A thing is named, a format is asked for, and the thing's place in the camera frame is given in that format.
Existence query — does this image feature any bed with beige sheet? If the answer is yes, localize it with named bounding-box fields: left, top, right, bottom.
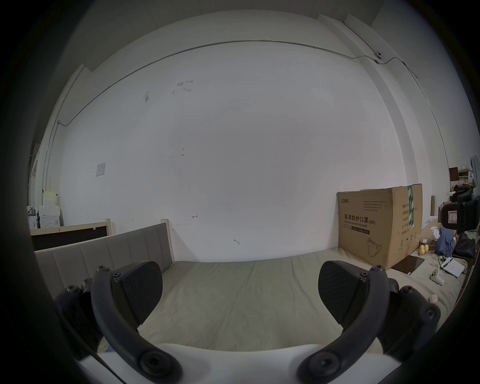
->
left=98, top=225, right=471, bottom=354

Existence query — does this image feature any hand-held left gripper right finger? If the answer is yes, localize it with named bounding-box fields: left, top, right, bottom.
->
left=297, top=260, right=442, bottom=384

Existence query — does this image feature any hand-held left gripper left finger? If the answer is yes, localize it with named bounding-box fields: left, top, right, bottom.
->
left=55, top=261, right=183, bottom=384

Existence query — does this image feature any wooden framed dark board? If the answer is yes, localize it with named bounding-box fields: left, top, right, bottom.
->
left=29, top=219, right=112, bottom=251

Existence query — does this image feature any black flat tablet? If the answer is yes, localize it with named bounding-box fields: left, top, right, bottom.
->
left=390, top=255, right=425, bottom=275

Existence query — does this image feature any grey padded headboard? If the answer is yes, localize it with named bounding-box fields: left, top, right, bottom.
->
left=34, top=220, right=175, bottom=301

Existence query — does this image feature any white paper booklet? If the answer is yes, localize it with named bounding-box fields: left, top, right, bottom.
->
left=442, top=258, right=466, bottom=278

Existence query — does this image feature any brown cardboard carton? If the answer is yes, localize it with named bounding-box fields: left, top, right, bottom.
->
left=336, top=183, right=424, bottom=271

